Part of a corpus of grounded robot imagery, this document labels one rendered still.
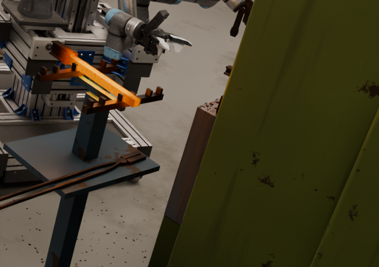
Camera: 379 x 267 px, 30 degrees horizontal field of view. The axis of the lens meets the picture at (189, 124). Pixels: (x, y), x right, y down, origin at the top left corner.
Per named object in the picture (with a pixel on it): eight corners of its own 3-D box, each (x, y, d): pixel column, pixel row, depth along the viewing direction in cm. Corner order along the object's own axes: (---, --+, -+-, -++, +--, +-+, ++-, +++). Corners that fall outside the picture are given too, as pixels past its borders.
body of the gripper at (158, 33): (166, 54, 273) (142, 42, 278) (172, 33, 269) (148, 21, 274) (154, 56, 266) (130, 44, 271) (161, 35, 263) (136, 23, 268)
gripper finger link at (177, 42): (188, 54, 274) (165, 48, 273) (192, 40, 272) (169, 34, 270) (188, 57, 271) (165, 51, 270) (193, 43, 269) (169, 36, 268)
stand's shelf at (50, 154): (2, 148, 216) (3, 143, 216) (98, 127, 247) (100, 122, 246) (64, 199, 201) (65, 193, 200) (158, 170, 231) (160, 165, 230)
